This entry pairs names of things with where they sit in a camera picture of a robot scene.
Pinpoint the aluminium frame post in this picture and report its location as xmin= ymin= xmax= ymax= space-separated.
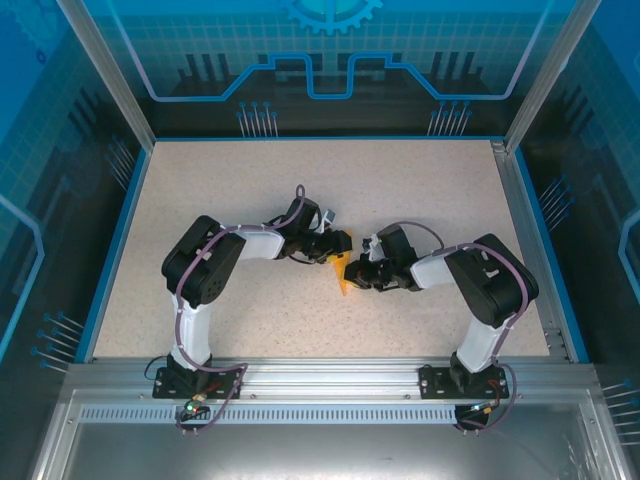
xmin=54 ymin=0 xmax=157 ymax=151
xmin=503 ymin=0 xmax=605 ymax=154

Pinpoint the small lit circuit board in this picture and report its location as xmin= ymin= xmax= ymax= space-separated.
xmin=182 ymin=394 xmax=210 ymax=420
xmin=467 ymin=399 xmax=502 ymax=420

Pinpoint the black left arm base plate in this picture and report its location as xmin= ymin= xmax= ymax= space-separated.
xmin=152 ymin=364 xmax=246 ymax=400

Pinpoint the orange paper sheet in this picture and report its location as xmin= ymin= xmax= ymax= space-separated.
xmin=319 ymin=249 xmax=362 ymax=298

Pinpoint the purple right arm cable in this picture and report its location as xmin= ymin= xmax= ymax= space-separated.
xmin=392 ymin=220 xmax=534 ymax=436

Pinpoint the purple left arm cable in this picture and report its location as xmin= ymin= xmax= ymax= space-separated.
xmin=172 ymin=184 xmax=307 ymax=437

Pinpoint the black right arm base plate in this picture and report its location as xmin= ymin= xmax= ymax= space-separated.
xmin=418 ymin=363 xmax=511 ymax=400

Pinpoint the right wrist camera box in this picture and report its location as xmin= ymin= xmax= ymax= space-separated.
xmin=360 ymin=234 xmax=385 ymax=262

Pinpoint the aluminium side rail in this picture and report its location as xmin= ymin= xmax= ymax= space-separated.
xmin=491 ymin=140 xmax=575 ymax=364

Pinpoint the aluminium mounting rail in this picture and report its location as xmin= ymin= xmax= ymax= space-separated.
xmin=64 ymin=355 xmax=601 ymax=401

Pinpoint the metal tray panel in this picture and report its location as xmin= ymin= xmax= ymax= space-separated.
xmin=27 ymin=389 xmax=634 ymax=480

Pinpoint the blue table edge trim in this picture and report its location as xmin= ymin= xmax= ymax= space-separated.
xmin=73 ymin=147 xmax=154 ymax=365
xmin=513 ymin=148 xmax=592 ymax=365

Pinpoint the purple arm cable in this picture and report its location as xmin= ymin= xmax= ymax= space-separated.
xmin=392 ymin=220 xmax=534 ymax=436
xmin=172 ymin=184 xmax=307 ymax=437

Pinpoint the slotted cable duct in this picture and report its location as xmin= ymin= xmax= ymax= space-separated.
xmin=78 ymin=405 xmax=459 ymax=424

